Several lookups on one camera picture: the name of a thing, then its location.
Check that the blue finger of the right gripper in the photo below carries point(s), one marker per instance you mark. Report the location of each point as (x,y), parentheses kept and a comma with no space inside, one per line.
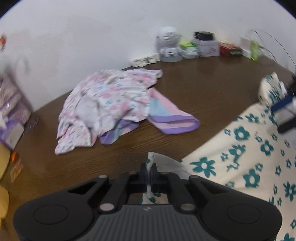
(283,103)

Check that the cream teal flower garment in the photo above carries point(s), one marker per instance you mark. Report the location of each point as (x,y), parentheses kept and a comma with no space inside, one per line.
(248,155)

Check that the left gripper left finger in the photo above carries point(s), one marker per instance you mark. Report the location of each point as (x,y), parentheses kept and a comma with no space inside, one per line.
(142,177)

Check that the pink floral clothes pile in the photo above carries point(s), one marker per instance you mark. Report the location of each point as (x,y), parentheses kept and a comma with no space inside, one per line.
(111,103)

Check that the white round speaker robot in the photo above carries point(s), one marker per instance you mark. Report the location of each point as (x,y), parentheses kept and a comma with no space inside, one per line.
(167,44)

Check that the white power strip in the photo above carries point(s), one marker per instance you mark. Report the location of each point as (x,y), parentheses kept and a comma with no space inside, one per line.
(150,58)

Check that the purple tissue box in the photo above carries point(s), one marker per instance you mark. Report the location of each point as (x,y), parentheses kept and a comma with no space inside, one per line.
(12,134)

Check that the green white bottle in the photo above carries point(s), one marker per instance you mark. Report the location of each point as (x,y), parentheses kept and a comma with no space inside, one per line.
(254,50)

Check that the orange snack packet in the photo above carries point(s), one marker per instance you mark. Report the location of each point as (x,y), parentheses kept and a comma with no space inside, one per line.
(17,166)

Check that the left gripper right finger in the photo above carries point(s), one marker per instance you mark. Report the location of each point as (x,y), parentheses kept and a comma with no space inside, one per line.
(153,178)

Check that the pink patterned storage box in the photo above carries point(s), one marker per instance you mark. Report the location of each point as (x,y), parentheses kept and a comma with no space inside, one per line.
(13,107)

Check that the yellow mug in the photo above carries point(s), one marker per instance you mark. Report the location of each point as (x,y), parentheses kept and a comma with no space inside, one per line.
(4,202)

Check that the red green carton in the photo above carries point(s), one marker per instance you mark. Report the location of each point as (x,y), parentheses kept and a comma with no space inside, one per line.
(229,50)

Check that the lavender tin box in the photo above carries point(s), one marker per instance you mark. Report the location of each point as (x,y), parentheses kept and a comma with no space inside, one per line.
(207,48)

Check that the green white packet stack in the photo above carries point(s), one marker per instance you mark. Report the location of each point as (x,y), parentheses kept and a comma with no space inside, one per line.
(188,51)

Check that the black small box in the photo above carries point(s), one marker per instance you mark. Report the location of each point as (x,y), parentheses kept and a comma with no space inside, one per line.
(203,36)

